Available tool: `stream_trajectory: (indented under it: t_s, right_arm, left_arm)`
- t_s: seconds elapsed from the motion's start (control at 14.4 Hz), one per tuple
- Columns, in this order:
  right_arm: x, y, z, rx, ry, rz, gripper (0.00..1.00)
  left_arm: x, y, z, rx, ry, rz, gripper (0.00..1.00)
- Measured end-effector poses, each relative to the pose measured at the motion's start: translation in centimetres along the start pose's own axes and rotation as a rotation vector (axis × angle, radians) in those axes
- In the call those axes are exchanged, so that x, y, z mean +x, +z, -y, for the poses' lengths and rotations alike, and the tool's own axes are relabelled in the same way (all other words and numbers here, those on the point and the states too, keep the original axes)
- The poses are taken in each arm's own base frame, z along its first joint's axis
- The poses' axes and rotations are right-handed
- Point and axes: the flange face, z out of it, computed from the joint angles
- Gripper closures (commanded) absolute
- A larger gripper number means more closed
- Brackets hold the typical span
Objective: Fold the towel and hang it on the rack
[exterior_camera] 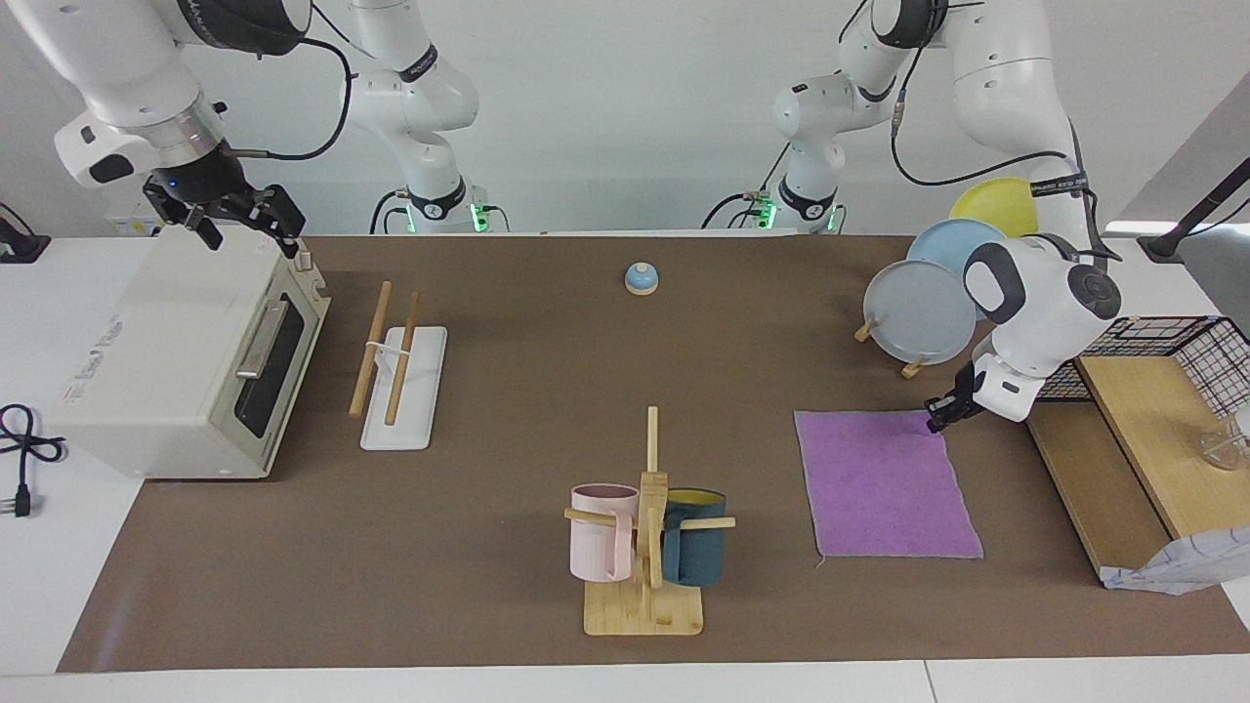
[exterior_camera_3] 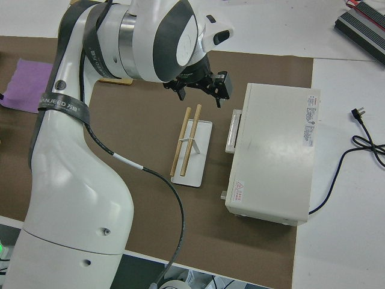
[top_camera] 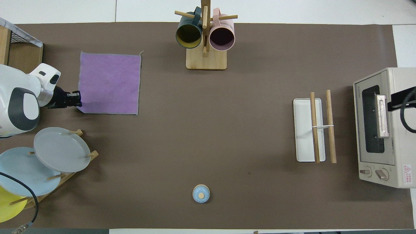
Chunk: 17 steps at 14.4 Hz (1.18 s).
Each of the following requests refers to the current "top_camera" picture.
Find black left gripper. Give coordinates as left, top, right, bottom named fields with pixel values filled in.
left=49, top=86, right=82, bottom=109

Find purple and grey towel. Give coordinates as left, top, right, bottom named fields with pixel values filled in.
left=77, top=51, right=142, bottom=116

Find wooden plate rack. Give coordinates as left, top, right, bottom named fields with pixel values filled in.
left=9, top=129, right=99, bottom=210

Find white towel rack wooden bars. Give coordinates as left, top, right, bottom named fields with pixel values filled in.
left=293, top=90, right=337, bottom=163

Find cream toaster oven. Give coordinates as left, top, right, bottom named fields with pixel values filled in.
left=353, top=67, right=416, bottom=189

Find grey plate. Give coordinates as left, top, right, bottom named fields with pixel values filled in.
left=33, top=127, right=91, bottom=173

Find wooden shelf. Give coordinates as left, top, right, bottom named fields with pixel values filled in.
left=0, top=25, right=44, bottom=73

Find light blue plate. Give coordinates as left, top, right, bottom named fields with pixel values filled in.
left=0, top=147, right=61, bottom=197

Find yellow plate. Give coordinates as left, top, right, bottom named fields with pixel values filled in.
left=0, top=185, right=28, bottom=223

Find dark teal mug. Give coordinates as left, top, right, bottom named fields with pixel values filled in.
left=175, top=6, right=203, bottom=49

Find wooden mug tree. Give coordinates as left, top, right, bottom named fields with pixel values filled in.
left=175, top=0, right=238, bottom=71

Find brown table mat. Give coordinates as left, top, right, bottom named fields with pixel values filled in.
left=0, top=22, right=415, bottom=229

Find pink mug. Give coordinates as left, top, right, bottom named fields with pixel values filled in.
left=209, top=8, right=235, bottom=51

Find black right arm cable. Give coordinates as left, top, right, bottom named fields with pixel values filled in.
left=400, top=96, right=416, bottom=134

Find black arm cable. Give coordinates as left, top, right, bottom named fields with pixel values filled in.
left=400, top=96, right=416, bottom=134
left=0, top=172, right=39, bottom=234

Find black wire basket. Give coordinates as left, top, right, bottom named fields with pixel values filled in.
left=8, top=30, right=34, bottom=44

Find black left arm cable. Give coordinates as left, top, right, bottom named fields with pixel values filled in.
left=0, top=172, right=39, bottom=234

